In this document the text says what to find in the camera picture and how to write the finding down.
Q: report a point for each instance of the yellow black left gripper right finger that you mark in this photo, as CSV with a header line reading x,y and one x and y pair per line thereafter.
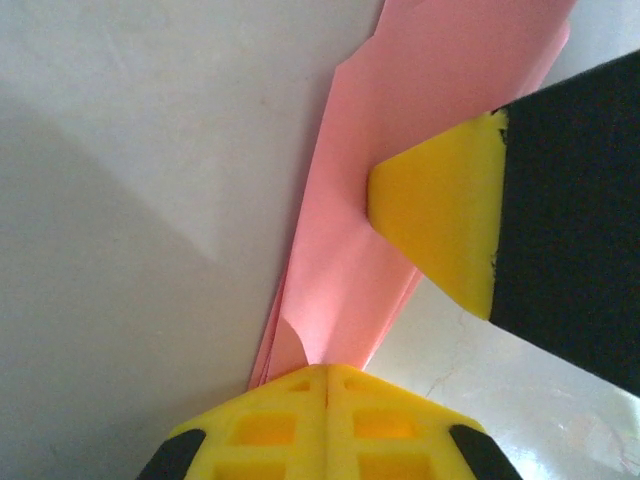
x,y
385,435

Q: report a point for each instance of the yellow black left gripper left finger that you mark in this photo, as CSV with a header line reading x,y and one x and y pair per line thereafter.
x,y
270,435

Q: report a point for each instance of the pink cloth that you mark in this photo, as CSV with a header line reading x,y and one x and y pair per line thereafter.
x,y
400,100

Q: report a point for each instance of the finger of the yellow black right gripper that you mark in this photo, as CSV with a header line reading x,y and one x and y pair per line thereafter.
x,y
550,225

